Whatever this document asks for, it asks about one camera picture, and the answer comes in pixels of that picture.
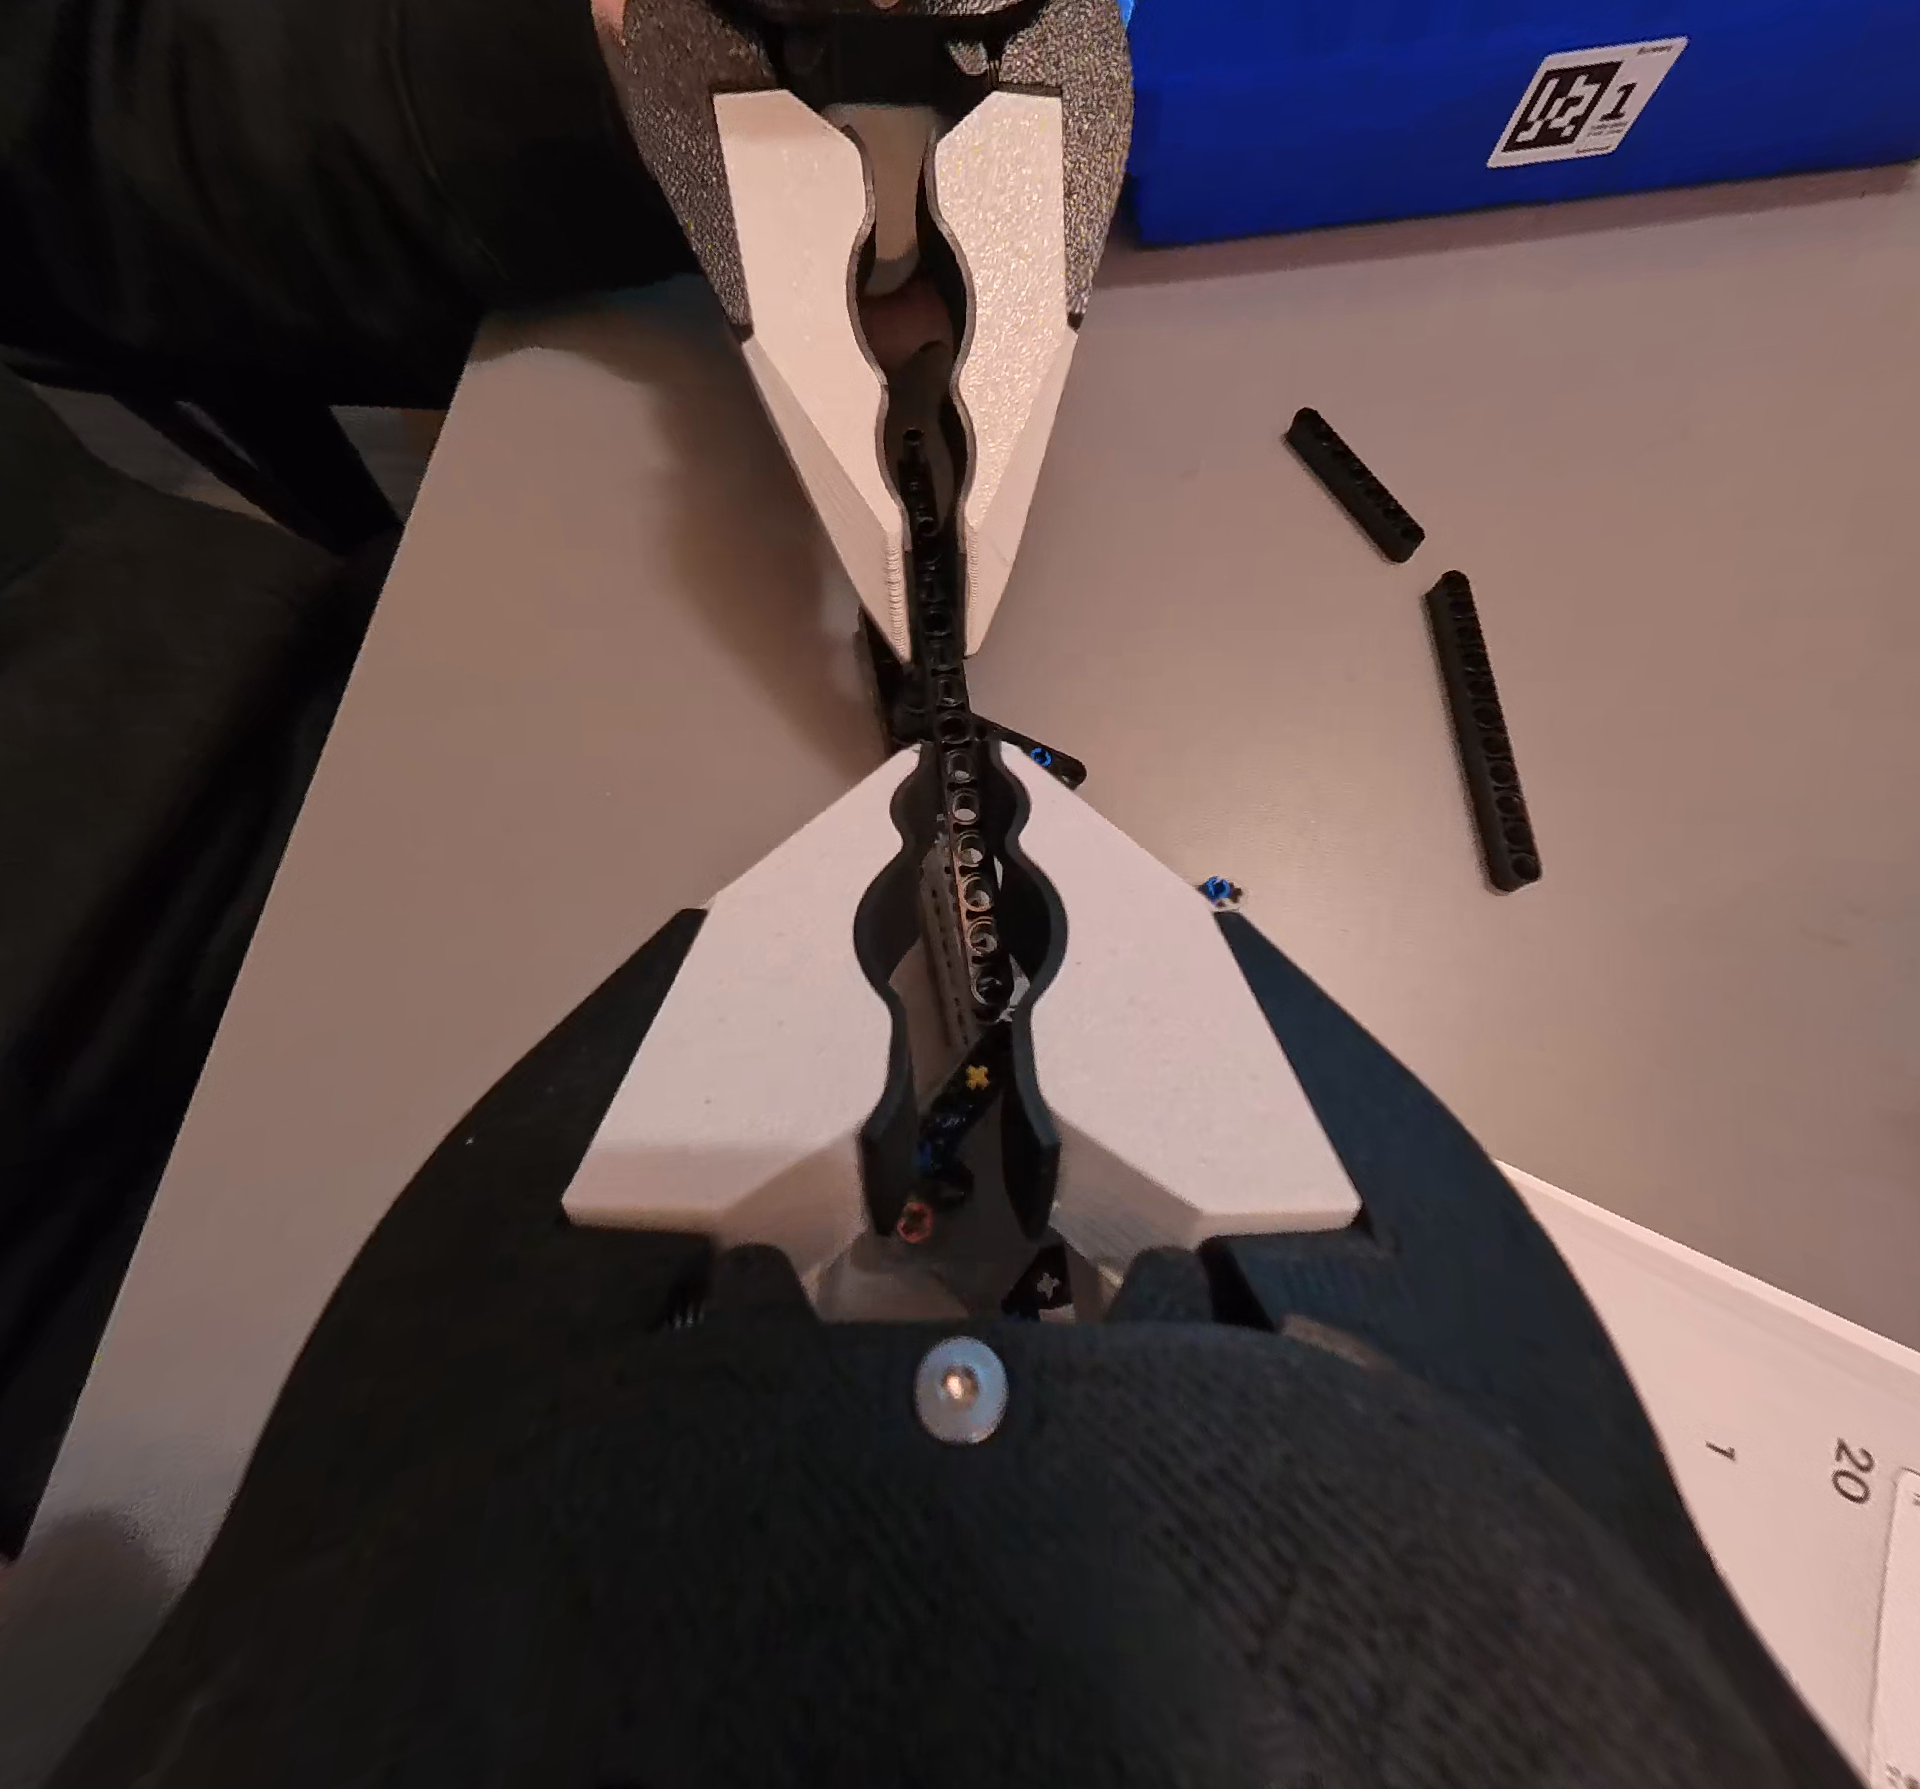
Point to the short black brick beam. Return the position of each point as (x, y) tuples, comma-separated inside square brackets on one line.
[(1355, 485)]

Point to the person's left hand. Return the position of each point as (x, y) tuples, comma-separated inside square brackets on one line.
[(610, 4)]

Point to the blue parts bin with tag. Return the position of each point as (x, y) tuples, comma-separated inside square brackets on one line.
[(1350, 49)]

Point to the grey black toy brick chassis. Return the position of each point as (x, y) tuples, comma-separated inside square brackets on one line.
[(960, 1113)]

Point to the white marker tag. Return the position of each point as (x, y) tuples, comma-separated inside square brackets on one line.
[(1591, 101)]

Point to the person's left forearm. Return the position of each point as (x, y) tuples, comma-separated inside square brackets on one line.
[(300, 139)]

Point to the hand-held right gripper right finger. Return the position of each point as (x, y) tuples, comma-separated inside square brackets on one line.
[(1186, 1070)]

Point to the white instruction booklet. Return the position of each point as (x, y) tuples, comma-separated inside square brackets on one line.
[(1770, 1443)]

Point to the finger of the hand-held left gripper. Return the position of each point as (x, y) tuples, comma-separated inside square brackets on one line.
[(788, 289), (1029, 259)]

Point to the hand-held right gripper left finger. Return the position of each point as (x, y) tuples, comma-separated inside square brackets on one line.
[(706, 1070)]

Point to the medium black brick beam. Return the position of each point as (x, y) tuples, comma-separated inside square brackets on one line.
[(1487, 731)]

